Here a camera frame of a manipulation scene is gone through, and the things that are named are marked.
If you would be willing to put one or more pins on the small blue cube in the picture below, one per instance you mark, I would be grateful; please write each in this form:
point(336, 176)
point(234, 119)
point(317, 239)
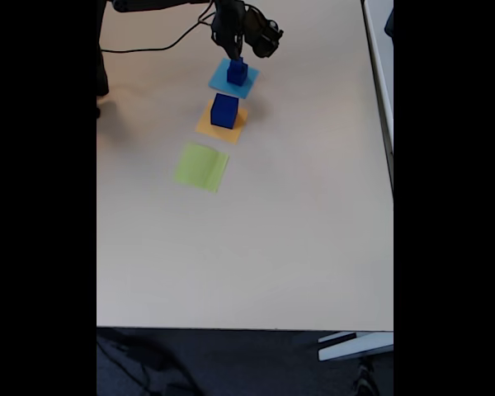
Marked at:
point(236, 66)

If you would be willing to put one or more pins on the medium blue cube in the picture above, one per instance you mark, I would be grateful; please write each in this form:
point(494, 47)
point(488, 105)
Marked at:
point(236, 77)

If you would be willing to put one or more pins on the large blue cube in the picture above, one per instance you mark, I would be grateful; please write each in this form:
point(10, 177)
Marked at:
point(222, 115)

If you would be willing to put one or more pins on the blue paper square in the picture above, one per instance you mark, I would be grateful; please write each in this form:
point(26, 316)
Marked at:
point(218, 80)

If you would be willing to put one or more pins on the orange paper square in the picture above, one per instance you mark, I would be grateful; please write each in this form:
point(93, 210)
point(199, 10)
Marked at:
point(229, 135)

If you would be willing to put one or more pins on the green paper square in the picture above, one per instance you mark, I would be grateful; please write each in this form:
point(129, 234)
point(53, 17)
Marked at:
point(200, 167)

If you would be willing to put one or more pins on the white side table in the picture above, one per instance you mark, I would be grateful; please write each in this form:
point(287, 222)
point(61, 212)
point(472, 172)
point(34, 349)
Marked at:
point(381, 62)

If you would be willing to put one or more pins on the dark object on side table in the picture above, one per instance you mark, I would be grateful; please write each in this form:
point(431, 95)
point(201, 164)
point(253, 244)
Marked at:
point(390, 22)

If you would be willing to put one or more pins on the white table foot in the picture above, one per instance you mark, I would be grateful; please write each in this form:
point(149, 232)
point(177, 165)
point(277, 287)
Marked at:
point(354, 346)

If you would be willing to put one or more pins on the black camera box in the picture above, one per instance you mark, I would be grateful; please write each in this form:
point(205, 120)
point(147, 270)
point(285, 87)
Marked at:
point(266, 37)

